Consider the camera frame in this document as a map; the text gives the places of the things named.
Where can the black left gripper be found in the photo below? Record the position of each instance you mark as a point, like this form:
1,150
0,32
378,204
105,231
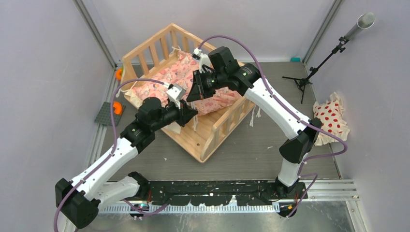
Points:
184,114

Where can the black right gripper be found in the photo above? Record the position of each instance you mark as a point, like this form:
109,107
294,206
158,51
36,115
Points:
198,92

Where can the wooden slatted pet bed frame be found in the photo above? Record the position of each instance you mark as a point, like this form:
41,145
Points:
202,136

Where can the pink unicorn print cushion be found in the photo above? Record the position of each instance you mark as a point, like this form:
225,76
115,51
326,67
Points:
173,83

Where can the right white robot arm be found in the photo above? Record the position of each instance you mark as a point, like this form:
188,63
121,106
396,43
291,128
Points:
296,126

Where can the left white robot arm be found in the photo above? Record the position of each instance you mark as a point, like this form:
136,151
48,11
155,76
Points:
81,198

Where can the orange arch toy block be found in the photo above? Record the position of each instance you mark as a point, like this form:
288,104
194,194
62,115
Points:
117,108

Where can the orange and green toy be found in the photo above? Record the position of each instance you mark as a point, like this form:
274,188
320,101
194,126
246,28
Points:
118,74

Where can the grey building block plate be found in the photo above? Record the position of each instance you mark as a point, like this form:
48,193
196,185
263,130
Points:
104,115

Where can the small teal block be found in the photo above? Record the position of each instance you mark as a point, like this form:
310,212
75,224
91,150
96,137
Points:
295,59

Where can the white strawberry print pillow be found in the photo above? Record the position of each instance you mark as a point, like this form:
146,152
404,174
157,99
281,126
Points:
330,114

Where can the microphone on black stand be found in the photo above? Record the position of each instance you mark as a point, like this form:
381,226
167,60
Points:
363,22

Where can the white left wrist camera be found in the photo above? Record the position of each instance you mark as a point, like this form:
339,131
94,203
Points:
175,94

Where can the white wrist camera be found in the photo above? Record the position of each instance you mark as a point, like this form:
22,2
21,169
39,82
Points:
175,94
203,60

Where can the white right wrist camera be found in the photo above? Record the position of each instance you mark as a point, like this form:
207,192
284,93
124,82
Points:
203,60

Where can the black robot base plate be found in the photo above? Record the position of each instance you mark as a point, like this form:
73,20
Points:
217,193

